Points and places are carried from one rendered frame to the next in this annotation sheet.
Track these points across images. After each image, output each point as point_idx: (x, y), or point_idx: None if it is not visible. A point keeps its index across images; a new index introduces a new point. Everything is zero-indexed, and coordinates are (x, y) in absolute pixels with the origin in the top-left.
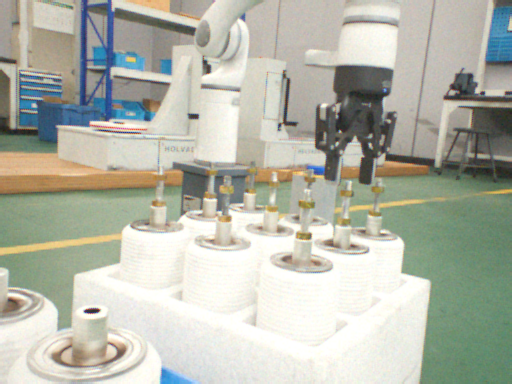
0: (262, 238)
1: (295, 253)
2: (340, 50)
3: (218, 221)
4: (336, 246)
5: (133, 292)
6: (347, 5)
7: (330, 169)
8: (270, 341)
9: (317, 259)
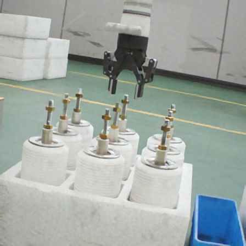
0: (130, 144)
1: (172, 135)
2: (145, 28)
3: (169, 138)
4: (124, 131)
5: (188, 197)
6: (147, 6)
7: (143, 91)
8: (190, 170)
9: (158, 135)
